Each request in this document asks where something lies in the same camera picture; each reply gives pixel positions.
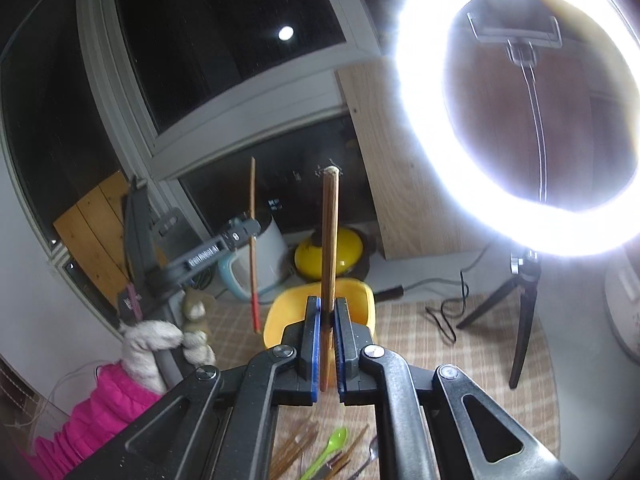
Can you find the green plastic spoon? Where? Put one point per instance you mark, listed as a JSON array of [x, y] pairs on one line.
[[334, 444]]

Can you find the black tripod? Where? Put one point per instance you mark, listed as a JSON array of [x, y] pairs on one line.
[[525, 275]]

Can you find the white blue appliance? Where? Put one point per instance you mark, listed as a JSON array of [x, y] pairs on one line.
[[271, 262]]

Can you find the phone holder clamp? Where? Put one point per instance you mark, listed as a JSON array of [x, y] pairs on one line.
[[522, 44]]

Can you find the left hand white glove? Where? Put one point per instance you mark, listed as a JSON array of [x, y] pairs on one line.
[[192, 340]]

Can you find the wooden chopstick red tip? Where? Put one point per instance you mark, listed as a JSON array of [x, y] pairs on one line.
[[330, 188]]

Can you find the metal fork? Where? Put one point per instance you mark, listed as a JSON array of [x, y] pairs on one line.
[[332, 467]]

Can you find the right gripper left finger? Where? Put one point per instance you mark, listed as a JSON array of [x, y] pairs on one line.
[[214, 424]]

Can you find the pink checkered table cloth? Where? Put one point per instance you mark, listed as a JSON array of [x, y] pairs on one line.
[[484, 352]]

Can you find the wooden board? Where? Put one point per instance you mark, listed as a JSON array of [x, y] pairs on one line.
[[416, 217]]

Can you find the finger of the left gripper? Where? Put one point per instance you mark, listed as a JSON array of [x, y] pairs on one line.
[[238, 232]]

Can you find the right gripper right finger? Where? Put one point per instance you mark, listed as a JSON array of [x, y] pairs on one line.
[[433, 424]]

